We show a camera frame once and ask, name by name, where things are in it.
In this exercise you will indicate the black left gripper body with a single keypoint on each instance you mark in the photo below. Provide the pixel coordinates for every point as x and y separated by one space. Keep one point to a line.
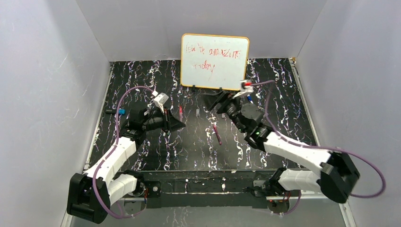
167 120

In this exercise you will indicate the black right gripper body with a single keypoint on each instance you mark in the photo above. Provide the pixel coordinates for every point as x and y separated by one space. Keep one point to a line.
223 102

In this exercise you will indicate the dark pink pen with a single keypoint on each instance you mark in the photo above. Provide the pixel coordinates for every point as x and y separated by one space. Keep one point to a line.
217 135

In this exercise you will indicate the blue capped pen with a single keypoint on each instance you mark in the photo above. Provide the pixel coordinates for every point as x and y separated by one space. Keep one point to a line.
249 98

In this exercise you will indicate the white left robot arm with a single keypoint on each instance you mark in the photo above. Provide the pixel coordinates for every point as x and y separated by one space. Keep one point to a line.
93 192

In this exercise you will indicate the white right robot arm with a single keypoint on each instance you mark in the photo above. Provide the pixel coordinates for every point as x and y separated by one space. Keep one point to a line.
331 173

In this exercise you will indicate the blue capped black marker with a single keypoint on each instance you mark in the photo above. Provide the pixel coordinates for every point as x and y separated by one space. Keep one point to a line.
114 111

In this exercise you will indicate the yellow framed whiteboard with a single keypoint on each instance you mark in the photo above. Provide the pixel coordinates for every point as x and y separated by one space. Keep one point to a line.
213 61

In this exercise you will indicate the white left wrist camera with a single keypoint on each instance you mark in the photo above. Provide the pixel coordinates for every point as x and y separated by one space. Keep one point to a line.
159 100

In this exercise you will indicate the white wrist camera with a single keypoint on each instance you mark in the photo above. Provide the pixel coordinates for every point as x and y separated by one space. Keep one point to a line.
159 100
245 90

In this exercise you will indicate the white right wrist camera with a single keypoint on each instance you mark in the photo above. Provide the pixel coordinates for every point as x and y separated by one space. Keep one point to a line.
245 90

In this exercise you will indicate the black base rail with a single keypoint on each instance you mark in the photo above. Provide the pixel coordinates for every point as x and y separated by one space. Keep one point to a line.
227 188

